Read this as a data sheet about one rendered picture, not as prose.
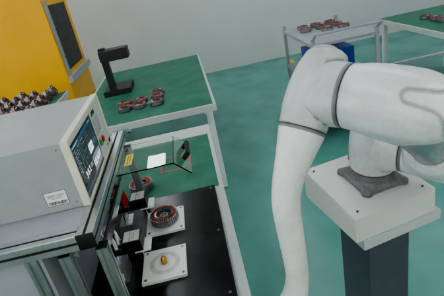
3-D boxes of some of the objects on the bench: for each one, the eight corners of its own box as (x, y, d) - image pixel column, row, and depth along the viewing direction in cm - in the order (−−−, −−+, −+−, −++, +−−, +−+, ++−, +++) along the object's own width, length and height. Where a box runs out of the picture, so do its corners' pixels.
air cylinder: (132, 265, 132) (127, 253, 130) (130, 281, 125) (125, 269, 123) (117, 269, 132) (113, 257, 129) (115, 285, 125) (110, 273, 123)
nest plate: (184, 207, 158) (183, 205, 158) (185, 229, 144) (184, 226, 144) (148, 215, 158) (148, 213, 157) (147, 238, 144) (146, 236, 143)
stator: (176, 207, 157) (174, 200, 155) (181, 222, 147) (179, 215, 145) (150, 217, 155) (147, 209, 153) (153, 232, 144) (150, 224, 143)
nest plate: (185, 245, 136) (185, 242, 136) (187, 276, 122) (187, 273, 122) (145, 255, 135) (144, 252, 135) (142, 287, 122) (141, 284, 121)
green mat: (207, 133, 229) (207, 133, 229) (219, 185, 173) (219, 184, 173) (53, 168, 225) (53, 168, 225) (15, 232, 169) (14, 232, 169)
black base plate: (215, 188, 171) (214, 184, 170) (238, 300, 112) (237, 295, 112) (113, 212, 169) (111, 208, 168) (82, 339, 110) (80, 333, 110)
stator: (133, 184, 189) (131, 177, 187) (155, 180, 188) (153, 174, 186) (128, 196, 179) (125, 189, 177) (150, 193, 177) (148, 186, 176)
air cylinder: (137, 223, 154) (133, 212, 152) (136, 235, 147) (132, 224, 145) (125, 226, 154) (121, 215, 152) (123, 238, 147) (119, 226, 145)
